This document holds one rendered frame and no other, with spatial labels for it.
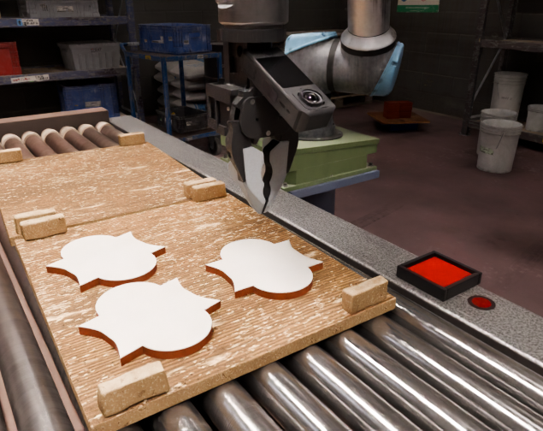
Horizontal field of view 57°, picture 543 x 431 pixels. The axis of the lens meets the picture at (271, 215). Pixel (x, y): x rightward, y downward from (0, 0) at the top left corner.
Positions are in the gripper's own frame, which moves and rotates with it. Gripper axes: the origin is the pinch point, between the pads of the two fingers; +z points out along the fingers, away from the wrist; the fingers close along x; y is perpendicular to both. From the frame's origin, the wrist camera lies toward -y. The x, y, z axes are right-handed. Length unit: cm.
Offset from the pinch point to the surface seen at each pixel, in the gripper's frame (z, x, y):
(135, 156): 9, -3, 58
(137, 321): 7.9, 17.9, -3.3
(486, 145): 83, -316, 177
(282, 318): 8.9, 4.1, -10.0
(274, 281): 7.9, 1.6, -4.6
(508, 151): 86, -325, 163
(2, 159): 8, 22, 67
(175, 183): 9.0, -3.5, 36.6
